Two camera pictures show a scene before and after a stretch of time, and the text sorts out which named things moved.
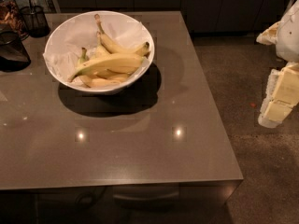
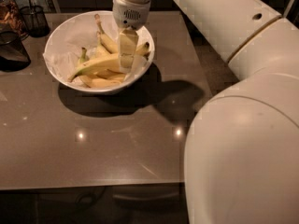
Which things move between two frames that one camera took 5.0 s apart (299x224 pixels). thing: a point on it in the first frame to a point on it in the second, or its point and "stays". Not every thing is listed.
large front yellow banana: [124, 63] stays
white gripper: [289, 35] to [130, 15]
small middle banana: [101, 51] stays
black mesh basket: [13, 53] stays
